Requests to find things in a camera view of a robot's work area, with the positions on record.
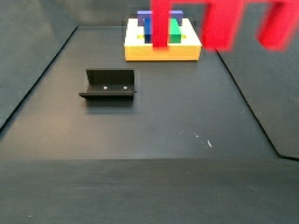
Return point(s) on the yellow base board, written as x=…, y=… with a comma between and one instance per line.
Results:
x=139, y=51

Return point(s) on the black U-shaped holder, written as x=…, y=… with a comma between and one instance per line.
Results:
x=110, y=83

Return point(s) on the green long block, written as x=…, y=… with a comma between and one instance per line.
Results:
x=175, y=32

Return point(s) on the blue long block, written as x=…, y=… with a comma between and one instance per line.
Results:
x=147, y=30

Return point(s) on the purple three-legged block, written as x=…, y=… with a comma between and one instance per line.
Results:
x=143, y=14

